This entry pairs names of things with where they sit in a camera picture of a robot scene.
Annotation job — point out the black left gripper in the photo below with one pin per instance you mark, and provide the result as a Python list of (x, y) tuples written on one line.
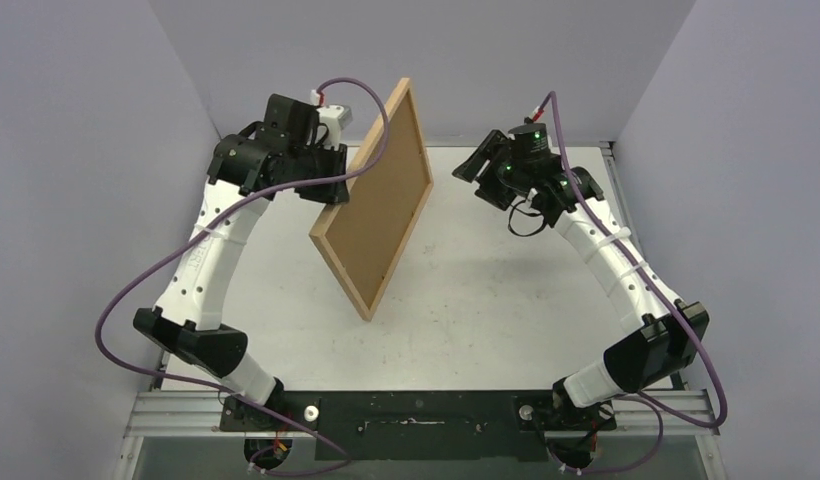
[(329, 193)]

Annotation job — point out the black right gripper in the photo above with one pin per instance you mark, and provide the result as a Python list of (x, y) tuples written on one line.
[(486, 159)]

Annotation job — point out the brown frame backing board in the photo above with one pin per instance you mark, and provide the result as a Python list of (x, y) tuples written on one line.
[(383, 205)]

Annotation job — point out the light wooden picture frame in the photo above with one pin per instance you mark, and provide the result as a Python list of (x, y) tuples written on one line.
[(377, 199)]

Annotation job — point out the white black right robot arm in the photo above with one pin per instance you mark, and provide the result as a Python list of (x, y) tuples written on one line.
[(659, 327)]

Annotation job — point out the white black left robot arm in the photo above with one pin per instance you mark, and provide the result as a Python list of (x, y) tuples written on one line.
[(186, 320)]

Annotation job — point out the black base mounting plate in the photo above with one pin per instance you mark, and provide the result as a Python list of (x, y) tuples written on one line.
[(443, 425)]

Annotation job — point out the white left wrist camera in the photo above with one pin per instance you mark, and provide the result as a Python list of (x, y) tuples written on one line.
[(333, 119)]

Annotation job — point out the aluminium front extrusion rail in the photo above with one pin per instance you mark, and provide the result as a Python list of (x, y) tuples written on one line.
[(199, 414)]

